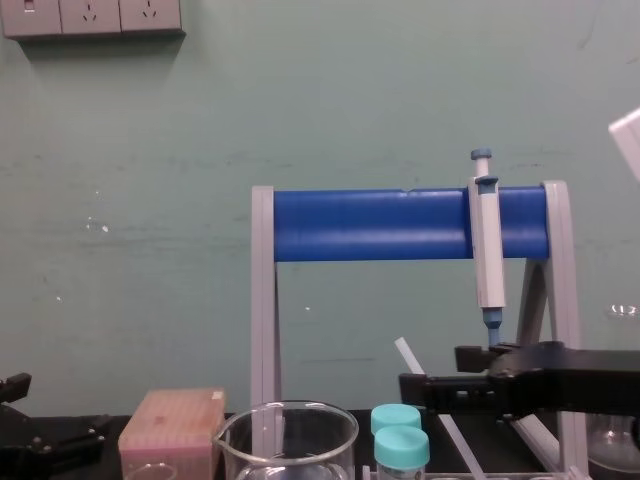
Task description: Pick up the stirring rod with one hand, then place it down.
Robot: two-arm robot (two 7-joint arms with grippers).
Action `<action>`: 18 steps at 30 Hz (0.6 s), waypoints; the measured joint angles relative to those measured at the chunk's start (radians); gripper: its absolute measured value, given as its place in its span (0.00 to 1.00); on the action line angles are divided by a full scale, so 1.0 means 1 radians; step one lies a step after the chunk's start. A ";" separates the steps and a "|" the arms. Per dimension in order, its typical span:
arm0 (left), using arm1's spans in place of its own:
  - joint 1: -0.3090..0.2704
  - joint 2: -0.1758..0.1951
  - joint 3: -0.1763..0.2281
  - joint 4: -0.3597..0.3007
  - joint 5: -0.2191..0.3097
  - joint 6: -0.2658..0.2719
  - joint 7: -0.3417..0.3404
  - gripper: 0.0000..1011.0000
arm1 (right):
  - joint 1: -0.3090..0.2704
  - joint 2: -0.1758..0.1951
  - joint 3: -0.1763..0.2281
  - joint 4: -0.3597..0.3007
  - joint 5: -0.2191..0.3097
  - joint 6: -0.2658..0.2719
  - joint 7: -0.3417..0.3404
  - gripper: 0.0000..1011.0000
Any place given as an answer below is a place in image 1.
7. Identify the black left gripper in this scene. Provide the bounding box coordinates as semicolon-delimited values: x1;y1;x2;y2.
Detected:
0;372;113;480

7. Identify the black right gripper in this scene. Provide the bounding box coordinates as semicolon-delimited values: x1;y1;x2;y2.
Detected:
398;341;640;422

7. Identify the clear glass stirring rod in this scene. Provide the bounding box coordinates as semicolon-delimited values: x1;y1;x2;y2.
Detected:
393;336;487;480

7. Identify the teal capped sample tube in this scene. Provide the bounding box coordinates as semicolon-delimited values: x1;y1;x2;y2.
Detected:
373;425;432;480
370;404;424;437

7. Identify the clear plastic tube rack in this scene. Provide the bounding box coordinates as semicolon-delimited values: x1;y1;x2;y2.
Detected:
361;463;577;480

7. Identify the white and blue pipette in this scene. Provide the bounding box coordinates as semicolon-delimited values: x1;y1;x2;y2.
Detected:
467;147;508;349

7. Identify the pink pipette tip box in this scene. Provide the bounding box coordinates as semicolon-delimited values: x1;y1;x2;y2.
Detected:
117;387;228;480

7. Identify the clear glass flask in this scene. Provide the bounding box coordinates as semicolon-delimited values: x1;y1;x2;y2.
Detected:
584;302;640;467

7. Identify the large clear glass beaker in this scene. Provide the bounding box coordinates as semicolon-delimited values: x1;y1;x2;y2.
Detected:
211;399;361;480

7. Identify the grey and blue pipette stand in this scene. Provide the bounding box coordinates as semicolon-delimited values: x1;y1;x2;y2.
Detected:
249;179;592;480

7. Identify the grey wall socket panel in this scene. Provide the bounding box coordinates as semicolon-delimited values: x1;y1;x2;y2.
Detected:
0;0;187;42

